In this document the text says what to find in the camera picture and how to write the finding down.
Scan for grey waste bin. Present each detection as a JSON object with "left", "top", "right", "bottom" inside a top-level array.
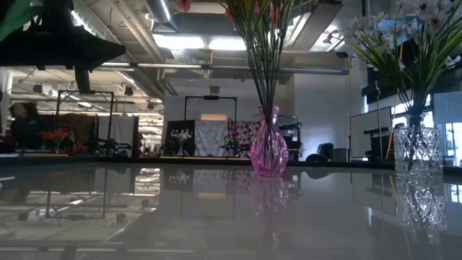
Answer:
[{"left": 332, "top": 147, "right": 348, "bottom": 163}]

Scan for grey ceiling pipe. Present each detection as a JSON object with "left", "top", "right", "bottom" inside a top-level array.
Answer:
[{"left": 97, "top": 61, "right": 349, "bottom": 76}]

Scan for white flowers in vase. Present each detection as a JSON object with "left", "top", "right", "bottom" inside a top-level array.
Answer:
[{"left": 171, "top": 129, "right": 192, "bottom": 156}]

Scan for white board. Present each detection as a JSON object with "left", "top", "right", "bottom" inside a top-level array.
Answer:
[{"left": 349, "top": 105, "right": 393, "bottom": 160}]

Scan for white curtain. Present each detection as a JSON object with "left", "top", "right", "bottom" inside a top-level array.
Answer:
[{"left": 97, "top": 115, "right": 136, "bottom": 158}]

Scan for clear cut-glass vase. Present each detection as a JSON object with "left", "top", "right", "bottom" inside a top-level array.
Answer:
[{"left": 393, "top": 113, "right": 444, "bottom": 178}]

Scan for black wire cart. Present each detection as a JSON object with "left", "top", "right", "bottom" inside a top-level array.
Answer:
[{"left": 363, "top": 124, "right": 396, "bottom": 163}]

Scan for black shelf cabinet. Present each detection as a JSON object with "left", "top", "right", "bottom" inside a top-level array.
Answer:
[{"left": 279, "top": 114, "right": 302, "bottom": 163}]

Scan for black office chair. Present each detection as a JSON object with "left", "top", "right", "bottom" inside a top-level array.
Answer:
[{"left": 305, "top": 142, "right": 335, "bottom": 163}]

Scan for person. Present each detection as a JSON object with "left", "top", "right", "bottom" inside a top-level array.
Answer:
[{"left": 7, "top": 102, "right": 46, "bottom": 149}]

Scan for silver air duct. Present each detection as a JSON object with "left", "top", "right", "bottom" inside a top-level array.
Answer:
[{"left": 146, "top": 0, "right": 180, "bottom": 32}]

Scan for pink glass vase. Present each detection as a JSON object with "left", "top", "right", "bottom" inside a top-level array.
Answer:
[{"left": 248, "top": 104, "right": 289, "bottom": 177}]

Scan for pink dotted cloth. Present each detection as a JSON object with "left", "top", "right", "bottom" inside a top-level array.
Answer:
[{"left": 227, "top": 120, "right": 261, "bottom": 146}]

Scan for red flowers in vase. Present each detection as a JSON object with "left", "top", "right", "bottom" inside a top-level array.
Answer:
[{"left": 38, "top": 129, "right": 71, "bottom": 151}]

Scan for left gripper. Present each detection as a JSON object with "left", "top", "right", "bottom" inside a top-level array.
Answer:
[{"left": 0, "top": 0, "right": 127, "bottom": 95}]

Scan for black backdrop cloth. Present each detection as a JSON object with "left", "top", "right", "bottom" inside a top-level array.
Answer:
[{"left": 164, "top": 120, "right": 196, "bottom": 157}]

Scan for white patterned cloth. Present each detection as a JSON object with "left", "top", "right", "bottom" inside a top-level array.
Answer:
[{"left": 194, "top": 118, "right": 229, "bottom": 157}]

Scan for yellow broom stick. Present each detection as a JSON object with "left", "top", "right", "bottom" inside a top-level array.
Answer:
[{"left": 384, "top": 93, "right": 398, "bottom": 163}]

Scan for bright ceiling light panel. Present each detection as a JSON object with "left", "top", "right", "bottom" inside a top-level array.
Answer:
[{"left": 151, "top": 32, "right": 250, "bottom": 51}]

